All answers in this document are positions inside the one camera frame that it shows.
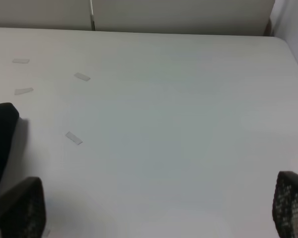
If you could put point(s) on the black short sleeve shirt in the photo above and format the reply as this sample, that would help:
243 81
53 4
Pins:
9 117

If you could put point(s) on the clear tape under shirt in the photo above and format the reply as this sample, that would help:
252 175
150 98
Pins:
23 91

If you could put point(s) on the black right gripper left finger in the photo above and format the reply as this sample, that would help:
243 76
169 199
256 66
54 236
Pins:
23 211

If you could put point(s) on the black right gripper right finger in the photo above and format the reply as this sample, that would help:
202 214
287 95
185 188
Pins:
285 205

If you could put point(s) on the clear tape back centre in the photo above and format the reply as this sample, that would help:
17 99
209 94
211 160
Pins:
25 61

